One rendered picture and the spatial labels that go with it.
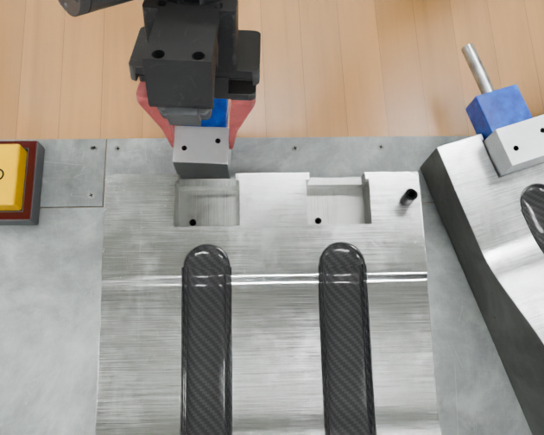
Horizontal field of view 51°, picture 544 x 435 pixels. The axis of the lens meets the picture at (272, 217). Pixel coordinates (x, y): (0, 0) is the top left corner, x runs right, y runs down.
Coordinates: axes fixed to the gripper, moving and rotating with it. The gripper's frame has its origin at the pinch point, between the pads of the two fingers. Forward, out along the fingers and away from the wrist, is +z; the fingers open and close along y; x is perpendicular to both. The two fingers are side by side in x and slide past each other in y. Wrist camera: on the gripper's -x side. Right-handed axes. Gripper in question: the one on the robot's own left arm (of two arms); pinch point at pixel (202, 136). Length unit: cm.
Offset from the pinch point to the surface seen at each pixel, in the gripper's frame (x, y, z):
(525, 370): -17.5, 28.6, 10.2
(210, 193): -6.1, 1.1, 1.4
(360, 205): -6.7, 14.3, 1.7
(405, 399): -21.6, 17.1, 7.8
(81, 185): -0.9, -12.0, 5.8
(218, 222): -8.3, 1.9, 2.7
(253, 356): -19.1, 5.3, 6.3
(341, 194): -5.8, 12.6, 1.2
